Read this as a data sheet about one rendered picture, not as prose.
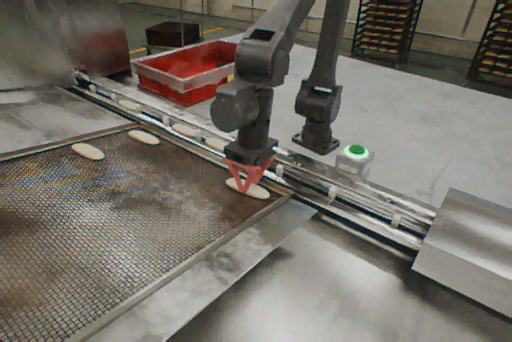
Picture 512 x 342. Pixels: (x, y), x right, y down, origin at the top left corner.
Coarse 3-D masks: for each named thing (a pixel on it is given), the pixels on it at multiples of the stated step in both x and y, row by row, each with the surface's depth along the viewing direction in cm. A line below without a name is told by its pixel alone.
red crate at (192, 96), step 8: (208, 64) 153; (184, 72) 144; (192, 72) 144; (200, 72) 144; (144, 80) 127; (224, 80) 124; (144, 88) 129; (152, 88) 126; (160, 88) 122; (168, 88) 118; (192, 88) 114; (200, 88) 117; (208, 88) 120; (216, 88) 123; (168, 96) 120; (176, 96) 117; (184, 96) 114; (192, 96) 115; (200, 96) 119; (208, 96) 121; (184, 104) 115; (192, 104) 117
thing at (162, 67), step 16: (192, 48) 143; (208, 48) 149; (224, 48) 152; (144, 64) 129; (160, 64) 134; (176, 64) 140; (192, 64) 146; (160, 80) 117; (176, 80) 111; (192, 80) 111; (208, 80) 116
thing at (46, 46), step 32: (0, 0) 96; (32, 0) 102; (64, 0) 109; (96, 0) 117; (0, 32) 99; (32, 32) 105; (64, 32) 113; (96, 32) 121; (0, 64) 102; (32, 64) 109; (64, 64) 117; (96, 64) 126; (128, 64) 136
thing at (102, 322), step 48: (48, 144) 73; (96, 144) 78; (0, 192) 57; (48, 192) 59; (144, 192) 62; (288, 192) 67; (48, 240) 48; (144, 240) 50; (0, 288) 40; (144, 288) 42
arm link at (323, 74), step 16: (336, 0) 75; (336, 16) 76; (320, 32) 79; (336, 32) 77; (320, 48) 80; (336, 48) 80; (320, 64) 81; (336, 64) 83; (304, 80) 85; (320, 80) 82; (304, 96) 85; (336, 96) 82; (336, 112) 87
